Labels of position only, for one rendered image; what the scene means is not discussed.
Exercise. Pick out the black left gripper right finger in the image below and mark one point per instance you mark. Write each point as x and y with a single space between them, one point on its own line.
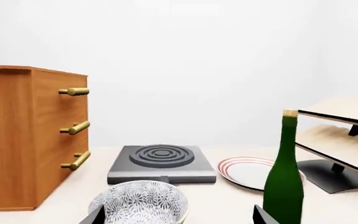
262 216

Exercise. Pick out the two-tier wooden shelf rack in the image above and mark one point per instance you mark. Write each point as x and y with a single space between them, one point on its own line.
337 142

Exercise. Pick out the white floral patterned bowl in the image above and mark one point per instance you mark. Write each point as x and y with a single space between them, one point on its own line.
141 200

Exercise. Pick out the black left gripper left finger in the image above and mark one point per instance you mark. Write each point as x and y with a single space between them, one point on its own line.
95 216

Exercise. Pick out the white plate with red rings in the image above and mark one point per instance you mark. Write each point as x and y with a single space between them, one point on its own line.
244 171

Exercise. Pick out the wooden drawer cabinet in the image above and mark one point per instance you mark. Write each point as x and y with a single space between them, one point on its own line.
17 137

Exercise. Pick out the grey electric stove burner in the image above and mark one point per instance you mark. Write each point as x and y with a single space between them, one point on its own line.
162 164

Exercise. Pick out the green wine bottle with cork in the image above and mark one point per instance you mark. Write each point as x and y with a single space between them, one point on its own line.
284 177

